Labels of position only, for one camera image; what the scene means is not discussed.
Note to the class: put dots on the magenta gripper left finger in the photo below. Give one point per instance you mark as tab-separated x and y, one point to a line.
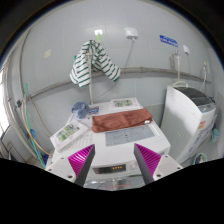
75	167

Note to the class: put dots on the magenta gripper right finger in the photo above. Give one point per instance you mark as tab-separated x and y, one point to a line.
154	166

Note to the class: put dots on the brown towel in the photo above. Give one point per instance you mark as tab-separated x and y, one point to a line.
120	120

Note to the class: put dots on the white box with picture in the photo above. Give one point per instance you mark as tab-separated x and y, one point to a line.
67	134

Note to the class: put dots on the white front washing machine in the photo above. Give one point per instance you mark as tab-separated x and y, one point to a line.
114	165

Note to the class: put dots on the blue crumpled cloth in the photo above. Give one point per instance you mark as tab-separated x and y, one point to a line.
80	110

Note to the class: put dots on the white top-load washing machine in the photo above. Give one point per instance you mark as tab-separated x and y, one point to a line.
187	120

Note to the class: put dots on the green striped hanging shirt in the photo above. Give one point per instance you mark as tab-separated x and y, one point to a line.
92	57

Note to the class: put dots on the wall water tap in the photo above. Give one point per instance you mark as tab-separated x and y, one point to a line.
176	63

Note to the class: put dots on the blue wall sign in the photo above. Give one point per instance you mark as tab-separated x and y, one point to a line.
168	40

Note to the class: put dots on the white wall socket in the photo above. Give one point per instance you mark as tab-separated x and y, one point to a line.
131	33

